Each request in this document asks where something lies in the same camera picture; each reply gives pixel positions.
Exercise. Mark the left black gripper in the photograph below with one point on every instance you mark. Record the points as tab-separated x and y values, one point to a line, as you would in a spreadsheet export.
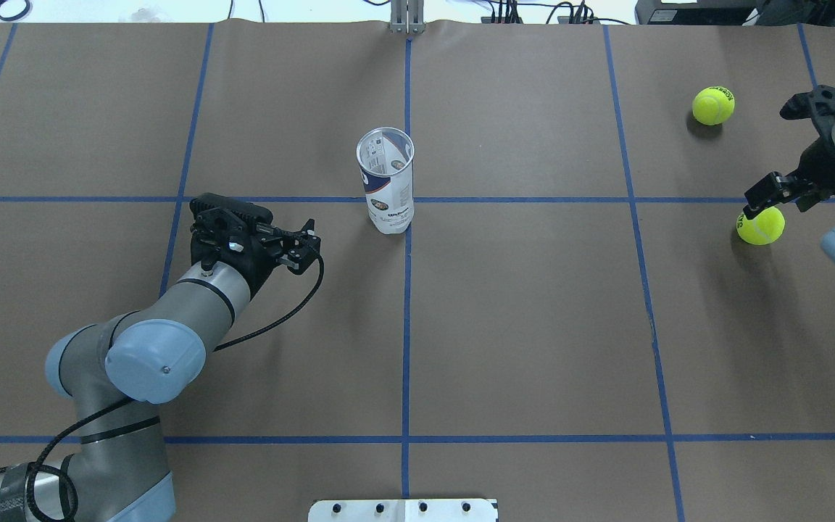
261	262

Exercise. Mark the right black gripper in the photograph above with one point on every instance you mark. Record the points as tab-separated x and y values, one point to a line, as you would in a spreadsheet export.
825	164

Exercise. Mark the yellow tennis ball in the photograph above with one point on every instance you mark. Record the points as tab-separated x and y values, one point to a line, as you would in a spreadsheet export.
713	105
764	229

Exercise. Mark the clear tennis ball can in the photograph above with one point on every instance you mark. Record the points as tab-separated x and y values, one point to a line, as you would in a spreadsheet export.
385	157

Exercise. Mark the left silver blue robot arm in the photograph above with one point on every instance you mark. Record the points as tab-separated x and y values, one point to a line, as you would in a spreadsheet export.
111	464

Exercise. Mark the brown paper table cover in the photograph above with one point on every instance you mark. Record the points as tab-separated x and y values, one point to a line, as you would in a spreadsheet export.
569	325

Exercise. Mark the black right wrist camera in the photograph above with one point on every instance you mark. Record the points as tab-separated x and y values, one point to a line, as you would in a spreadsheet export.
815	104

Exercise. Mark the aluminium frame post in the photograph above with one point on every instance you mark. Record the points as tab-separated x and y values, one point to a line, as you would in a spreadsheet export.
407	16

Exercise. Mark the white pedestal column base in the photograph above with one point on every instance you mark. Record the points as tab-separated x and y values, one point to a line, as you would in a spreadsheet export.
458	509

